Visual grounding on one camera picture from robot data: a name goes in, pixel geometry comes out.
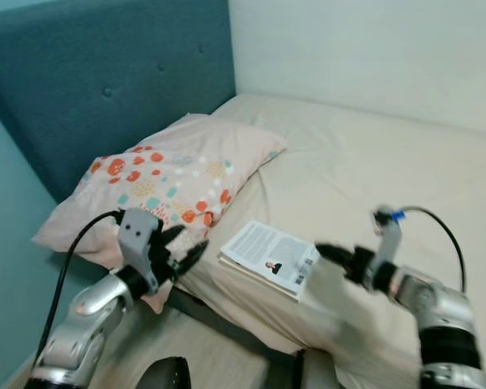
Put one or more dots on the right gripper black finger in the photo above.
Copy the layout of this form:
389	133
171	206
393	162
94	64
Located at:
336	254

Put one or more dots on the white paperback book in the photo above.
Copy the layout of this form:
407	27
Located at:
263	247

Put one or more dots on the pink patterned pillow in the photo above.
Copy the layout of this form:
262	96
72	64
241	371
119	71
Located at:
194	154

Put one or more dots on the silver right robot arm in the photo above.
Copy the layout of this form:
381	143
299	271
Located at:
437	308

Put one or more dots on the beige sheeted mattress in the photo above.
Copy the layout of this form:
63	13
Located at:
356	162

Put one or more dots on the robot's dark left leg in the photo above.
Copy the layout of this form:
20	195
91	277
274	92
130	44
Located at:
162	374

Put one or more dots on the robot's dark leg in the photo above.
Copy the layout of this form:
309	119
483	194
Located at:
316	371
162	374

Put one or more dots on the robot's dark right leg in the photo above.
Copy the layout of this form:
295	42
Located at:
316	371

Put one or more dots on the blue upholstered headboard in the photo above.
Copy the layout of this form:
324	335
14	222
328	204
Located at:
97	73

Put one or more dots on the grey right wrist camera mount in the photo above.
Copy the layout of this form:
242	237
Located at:
389	239

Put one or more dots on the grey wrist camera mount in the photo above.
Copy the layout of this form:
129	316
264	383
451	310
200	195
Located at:
136	235
389	239

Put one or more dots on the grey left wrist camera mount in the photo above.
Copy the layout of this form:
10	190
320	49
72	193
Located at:
136	235

